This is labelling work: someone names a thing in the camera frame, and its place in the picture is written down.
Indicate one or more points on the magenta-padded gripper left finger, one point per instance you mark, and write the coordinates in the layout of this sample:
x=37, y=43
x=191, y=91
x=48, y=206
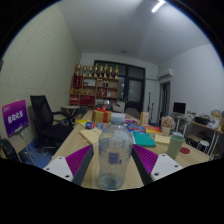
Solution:
x=58, y=166

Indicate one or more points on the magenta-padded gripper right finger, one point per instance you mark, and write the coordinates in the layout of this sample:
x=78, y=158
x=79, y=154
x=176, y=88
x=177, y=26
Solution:
x=165, y=165

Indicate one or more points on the clear plastic water bottle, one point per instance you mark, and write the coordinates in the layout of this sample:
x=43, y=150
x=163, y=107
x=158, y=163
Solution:
x=115, y=150

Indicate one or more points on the green cup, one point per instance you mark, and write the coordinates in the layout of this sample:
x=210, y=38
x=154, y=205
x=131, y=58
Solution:
x=175, y=146

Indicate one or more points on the flat round red coaster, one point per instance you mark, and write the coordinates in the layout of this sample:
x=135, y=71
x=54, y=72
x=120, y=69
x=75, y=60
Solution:
x=186, y=150

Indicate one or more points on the beige notebook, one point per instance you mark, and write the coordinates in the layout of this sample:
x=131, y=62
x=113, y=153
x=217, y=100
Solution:
x=90, y=136
x=162, y=139

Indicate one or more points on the teal book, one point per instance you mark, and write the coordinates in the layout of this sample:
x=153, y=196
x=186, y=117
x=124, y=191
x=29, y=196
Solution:
x=144, y=140

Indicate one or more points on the orange book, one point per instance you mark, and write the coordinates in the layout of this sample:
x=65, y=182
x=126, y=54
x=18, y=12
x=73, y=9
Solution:
x=153, y=129

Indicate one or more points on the flower bouquet in pot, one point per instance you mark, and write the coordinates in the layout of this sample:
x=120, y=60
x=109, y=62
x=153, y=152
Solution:
x=167, y=122

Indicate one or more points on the blue book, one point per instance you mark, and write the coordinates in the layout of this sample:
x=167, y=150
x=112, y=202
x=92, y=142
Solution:
x=136, y=128

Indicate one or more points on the tan upright carton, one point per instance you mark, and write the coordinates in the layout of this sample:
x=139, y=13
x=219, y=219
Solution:
x=144, y=119

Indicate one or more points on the blue patterned booklet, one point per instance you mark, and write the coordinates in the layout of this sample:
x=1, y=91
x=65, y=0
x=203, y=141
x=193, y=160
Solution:
x=91, y=125

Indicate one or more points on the long wooden side desk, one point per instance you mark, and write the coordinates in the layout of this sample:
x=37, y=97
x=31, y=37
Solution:
x=203, y=126

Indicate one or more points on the pink box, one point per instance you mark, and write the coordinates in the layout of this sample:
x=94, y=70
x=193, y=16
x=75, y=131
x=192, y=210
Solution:
x=131, y=121

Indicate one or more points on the black computer monitor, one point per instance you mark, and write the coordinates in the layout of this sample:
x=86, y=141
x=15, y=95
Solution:
x=179, y=108

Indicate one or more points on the small round table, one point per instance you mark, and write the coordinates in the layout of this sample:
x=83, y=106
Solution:
x=70, y=108

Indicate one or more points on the purple sign board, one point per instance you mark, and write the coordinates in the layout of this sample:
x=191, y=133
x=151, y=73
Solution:
x=15, y=117

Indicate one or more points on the yellow gift box red ribbon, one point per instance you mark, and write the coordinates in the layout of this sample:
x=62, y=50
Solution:
x=101, y=116

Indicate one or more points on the dark glass door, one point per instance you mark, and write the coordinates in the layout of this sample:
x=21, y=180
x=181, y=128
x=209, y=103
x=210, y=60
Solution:
x=135, y=88

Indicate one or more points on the wooden shelf unit with trophies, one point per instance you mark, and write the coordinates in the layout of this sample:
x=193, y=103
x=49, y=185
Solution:
x=95, y=88

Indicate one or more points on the white air conditioner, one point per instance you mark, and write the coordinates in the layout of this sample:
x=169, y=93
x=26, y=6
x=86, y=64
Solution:
x=165, y=73

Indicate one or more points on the ceiling light tube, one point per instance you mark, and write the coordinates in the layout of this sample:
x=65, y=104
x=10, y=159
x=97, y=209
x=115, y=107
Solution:
x=158, y=6

